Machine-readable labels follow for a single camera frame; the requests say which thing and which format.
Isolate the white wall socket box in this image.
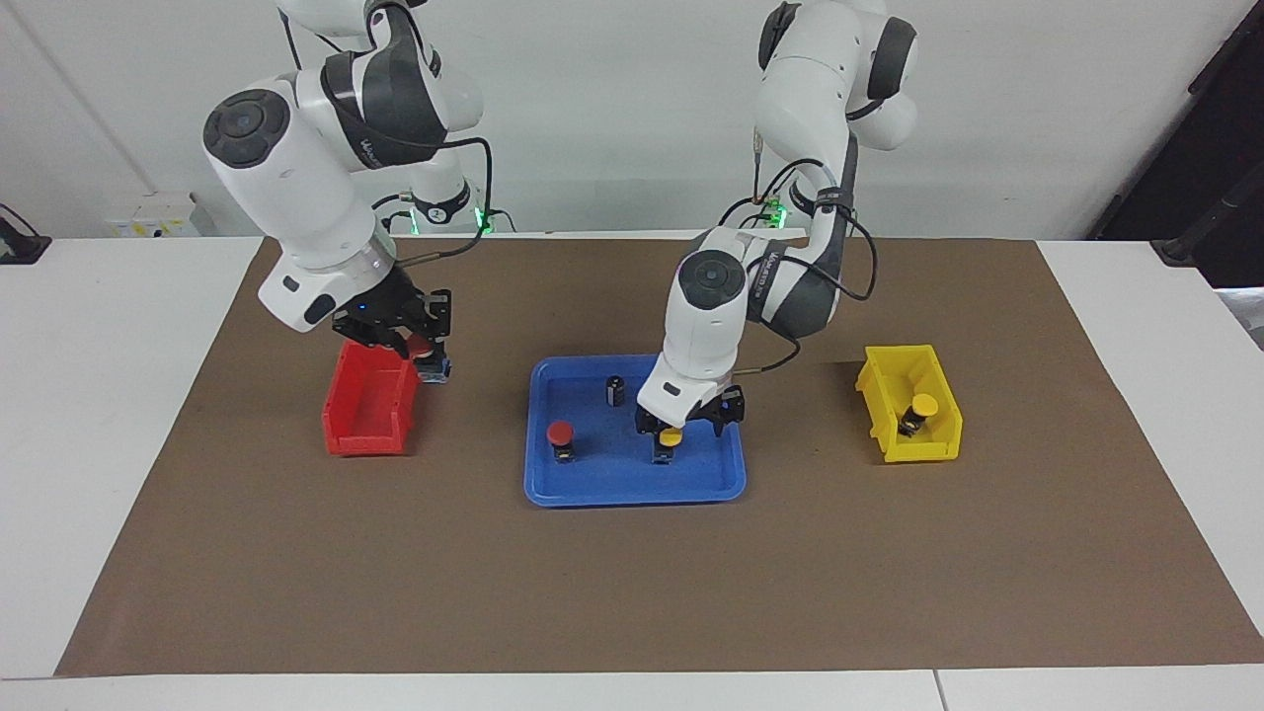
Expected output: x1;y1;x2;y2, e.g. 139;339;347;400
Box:
104;191;201;238

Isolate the black background panel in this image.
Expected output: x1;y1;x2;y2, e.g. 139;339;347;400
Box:
1086;0;1264;243

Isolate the black desk stand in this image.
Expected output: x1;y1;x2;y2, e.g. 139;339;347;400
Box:
0;202;52;265

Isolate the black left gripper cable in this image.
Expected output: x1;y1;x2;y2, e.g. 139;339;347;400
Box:
731;183;880;378

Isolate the red plastic bin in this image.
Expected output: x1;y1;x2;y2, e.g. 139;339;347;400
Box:
322;340;424;457

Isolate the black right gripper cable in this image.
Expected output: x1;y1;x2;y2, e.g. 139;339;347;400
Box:
390;133;495;268

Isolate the black tripod pole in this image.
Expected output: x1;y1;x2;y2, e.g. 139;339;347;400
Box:
1153;183;1264;268

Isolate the black base cable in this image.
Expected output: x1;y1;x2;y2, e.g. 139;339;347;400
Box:
371;190;416;236
716;158;826;230

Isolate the white plastic wrapped item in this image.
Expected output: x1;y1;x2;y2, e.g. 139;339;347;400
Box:
1217;286;1264;352

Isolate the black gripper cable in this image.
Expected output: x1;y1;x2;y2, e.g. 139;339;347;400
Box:
731;183;880;378
390;133;495;268

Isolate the yellow plastic bin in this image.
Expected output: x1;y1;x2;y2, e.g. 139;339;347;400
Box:
854;344;964;465

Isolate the brown table mat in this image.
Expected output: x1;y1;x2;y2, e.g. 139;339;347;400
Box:
54;237;1264;678

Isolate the blue plastic tray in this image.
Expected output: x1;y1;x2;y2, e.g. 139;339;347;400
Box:
523;355;749;509

